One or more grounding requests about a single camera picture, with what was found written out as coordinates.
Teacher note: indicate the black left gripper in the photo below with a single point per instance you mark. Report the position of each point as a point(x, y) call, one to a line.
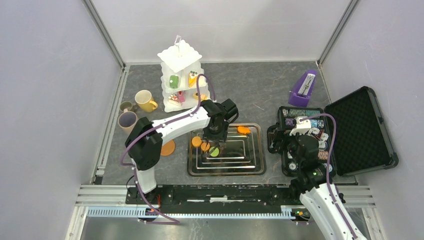
point(221, 137)

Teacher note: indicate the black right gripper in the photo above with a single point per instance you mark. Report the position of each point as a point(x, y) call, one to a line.
point(288, 137)

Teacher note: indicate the yellow layered cake slice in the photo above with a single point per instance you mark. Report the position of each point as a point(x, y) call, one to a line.
point(201, 97)

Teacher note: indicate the orange fish cookie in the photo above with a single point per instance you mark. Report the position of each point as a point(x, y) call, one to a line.
point(243, 130)

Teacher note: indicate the small round orange biscuit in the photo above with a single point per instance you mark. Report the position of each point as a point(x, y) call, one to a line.
point(205, 146)

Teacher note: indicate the pink cake slice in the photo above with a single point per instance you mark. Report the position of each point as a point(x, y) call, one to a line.
point(180, 96)

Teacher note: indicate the yellow kiwi topped cake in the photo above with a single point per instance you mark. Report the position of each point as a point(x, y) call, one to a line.
point(192, 79)

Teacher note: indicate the strawberry triangle cake slice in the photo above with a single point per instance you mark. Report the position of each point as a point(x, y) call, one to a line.
point(173, 99)

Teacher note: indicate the green swiss roll cake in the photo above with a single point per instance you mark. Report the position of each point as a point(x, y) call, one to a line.
point(174, 81)

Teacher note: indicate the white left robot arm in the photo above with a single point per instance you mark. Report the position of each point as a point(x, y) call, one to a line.
point(144, 143)

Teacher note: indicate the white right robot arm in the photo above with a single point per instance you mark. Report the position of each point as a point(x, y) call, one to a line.
point(312, 185)

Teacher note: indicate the green round macaron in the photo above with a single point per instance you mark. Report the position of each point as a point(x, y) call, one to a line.
point(214, 152)

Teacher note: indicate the green patterned chip roll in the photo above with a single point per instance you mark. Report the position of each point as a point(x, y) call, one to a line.
point(293, 113)

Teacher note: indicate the stainless steel serving tray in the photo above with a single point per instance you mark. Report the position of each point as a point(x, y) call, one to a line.
point(242, 155)

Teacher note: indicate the purple metronome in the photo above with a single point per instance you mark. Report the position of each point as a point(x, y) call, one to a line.
point(300, 94)

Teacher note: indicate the black poker chip case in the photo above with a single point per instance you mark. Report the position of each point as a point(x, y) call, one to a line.
point(352, 131)

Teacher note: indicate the white three-tier dessert stand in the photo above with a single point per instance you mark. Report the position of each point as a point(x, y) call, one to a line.
point(179, 59)

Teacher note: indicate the round wooden coaster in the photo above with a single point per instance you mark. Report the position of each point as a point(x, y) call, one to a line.
point(168, 148)

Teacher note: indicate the yellow mug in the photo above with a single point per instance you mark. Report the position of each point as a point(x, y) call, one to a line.
point(145, 101)

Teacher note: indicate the small green cup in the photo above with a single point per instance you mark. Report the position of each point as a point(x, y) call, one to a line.
point(128, 106)

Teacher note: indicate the pink tall mug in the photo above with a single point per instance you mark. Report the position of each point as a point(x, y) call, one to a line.
point(127, 121)

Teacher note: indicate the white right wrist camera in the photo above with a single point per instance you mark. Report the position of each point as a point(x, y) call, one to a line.
point(302, 125)

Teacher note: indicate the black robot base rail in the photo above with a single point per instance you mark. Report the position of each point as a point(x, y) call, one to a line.
point(221, 199)

